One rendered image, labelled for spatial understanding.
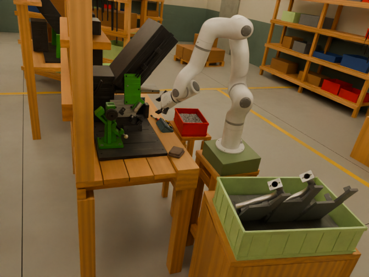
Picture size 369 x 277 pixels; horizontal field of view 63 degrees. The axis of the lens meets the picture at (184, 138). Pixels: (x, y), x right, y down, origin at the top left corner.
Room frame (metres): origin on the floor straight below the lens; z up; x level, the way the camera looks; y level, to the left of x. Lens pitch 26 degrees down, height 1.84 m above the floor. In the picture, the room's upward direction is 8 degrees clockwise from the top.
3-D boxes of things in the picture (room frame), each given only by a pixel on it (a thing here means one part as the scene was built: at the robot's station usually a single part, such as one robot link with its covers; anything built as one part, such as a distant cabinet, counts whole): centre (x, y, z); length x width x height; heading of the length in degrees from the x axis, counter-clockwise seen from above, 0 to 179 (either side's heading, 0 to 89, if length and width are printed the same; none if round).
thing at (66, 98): (1.93, 0.84, 1.23); 1.30 x 0.05 x 0.09; 24
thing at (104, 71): (2.12, 0.68, 1.07); 0.30 x 0.18 x 0.34; 24
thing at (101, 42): (1.97, 0.74, 1.52); 0.90 x 0.25 x 0.04; 24
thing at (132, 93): (2.03, 0.42, 1.17); 0.13 x 0.12 x 0.20; 24
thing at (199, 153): (1.77, -0.30, 0.83); 0.32 x 0.32 x 0.04; 26
